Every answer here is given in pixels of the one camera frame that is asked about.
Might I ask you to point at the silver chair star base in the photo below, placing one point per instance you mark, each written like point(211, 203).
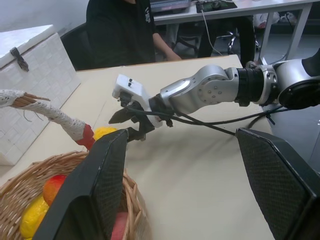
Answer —
point(228, 40)

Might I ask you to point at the pink red fruit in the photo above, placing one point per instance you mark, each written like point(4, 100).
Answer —
point(119, 225)

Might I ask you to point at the person in black shirt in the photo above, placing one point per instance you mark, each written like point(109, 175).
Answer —
point(117, 32)

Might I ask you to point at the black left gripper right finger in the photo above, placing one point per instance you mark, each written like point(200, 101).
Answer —
point(282, 185)

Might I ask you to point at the orange red fruit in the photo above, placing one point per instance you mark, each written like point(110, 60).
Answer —
point(53, 188)

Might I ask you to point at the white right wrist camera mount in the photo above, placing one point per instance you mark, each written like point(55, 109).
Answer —
point(130, 86)

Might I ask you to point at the person's left hand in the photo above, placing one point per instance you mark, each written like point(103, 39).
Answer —
point(173, 55)

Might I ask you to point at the yellow lemon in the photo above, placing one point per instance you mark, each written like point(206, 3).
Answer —
point(103, 132)

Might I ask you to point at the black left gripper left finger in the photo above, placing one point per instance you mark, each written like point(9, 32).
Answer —
point(85, 190)

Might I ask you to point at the white plastic bag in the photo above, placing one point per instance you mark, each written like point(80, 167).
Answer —
point(265, 18)

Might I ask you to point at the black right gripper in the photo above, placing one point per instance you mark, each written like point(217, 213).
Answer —
point(143, 120)

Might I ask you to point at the large yellow fruit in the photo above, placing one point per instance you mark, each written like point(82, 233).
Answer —
point(32, 216)

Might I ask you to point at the white woven lidded box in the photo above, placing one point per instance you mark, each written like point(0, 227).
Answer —
point(37, 75)

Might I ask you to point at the black office chair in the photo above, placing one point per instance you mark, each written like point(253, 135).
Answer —
point(77, 47)

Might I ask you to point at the white office desk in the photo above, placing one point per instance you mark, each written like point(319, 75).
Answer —
point(252, 8)

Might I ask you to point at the laptop on desk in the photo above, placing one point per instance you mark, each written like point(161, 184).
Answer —
point(170, 5)

